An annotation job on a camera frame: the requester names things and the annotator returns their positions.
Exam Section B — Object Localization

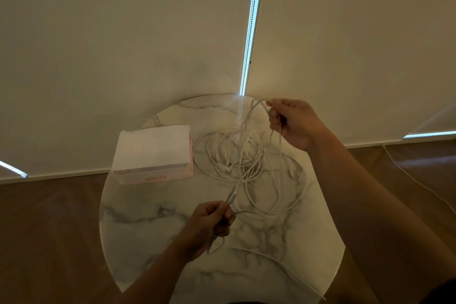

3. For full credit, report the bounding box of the person's right hand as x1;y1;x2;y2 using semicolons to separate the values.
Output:
266;98;327;153

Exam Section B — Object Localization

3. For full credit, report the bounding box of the person's left hand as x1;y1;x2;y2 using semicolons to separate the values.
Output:
181;201;237;262

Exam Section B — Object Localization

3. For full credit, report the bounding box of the long white cable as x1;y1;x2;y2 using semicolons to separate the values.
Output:
206;186;327;301

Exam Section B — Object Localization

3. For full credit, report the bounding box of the tangle of white cables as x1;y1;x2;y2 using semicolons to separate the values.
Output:
192;99;309;219

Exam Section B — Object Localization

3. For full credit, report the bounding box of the pink white storage box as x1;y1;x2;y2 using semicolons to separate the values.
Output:
111;124;194;185

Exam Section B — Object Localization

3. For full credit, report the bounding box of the person's right forearm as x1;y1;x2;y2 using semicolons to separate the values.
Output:
306;129;456;304

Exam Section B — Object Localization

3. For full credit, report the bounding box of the person's left forearm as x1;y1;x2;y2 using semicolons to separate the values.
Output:
117;243;200;304

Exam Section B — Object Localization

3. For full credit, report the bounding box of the person's black clothing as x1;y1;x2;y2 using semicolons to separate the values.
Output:
418;278;456;304

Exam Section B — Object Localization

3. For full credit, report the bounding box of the beige roller blind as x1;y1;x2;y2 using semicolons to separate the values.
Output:
239;0;456;148
0;0;257;185

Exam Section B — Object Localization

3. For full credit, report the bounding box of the blind bead chain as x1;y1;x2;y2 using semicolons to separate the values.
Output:
239;0;267;96

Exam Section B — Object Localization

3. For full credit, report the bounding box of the thin white floor cord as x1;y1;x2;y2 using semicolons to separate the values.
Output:
383;144;456;214

